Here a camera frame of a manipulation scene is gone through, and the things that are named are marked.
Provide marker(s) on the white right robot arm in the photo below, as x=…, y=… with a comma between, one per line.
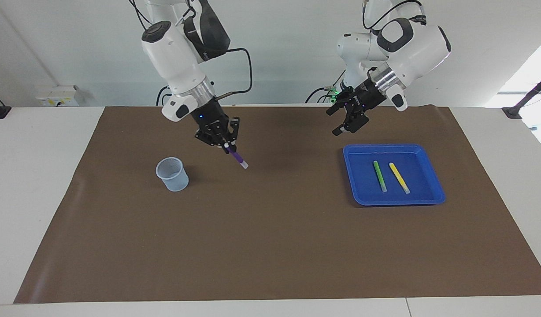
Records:
x=173, y=57

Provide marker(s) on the blue plastic tray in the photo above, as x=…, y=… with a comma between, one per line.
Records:
x=363, y=193

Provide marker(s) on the brown table mat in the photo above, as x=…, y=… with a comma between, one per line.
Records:
x=270, y=246

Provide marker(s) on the green pen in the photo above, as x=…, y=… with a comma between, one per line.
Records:
x=379, y=176

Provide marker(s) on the translucent plastic cup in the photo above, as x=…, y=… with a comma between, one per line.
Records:
x=176, y=180

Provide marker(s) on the white wall socket box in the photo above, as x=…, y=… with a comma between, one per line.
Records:
x=57, y=97

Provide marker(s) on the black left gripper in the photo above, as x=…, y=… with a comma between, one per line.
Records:
x=356, y=103

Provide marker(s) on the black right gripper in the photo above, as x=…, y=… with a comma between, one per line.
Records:
x=211, y=121

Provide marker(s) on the black pole stand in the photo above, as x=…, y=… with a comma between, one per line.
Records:
x=528, y=97

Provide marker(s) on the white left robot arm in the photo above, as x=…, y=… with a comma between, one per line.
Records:
x=416, y=44

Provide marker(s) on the yellow pen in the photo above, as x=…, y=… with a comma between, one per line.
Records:
x=399, y=178

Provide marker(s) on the purple pen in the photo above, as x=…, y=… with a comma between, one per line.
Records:
x=239, y=158

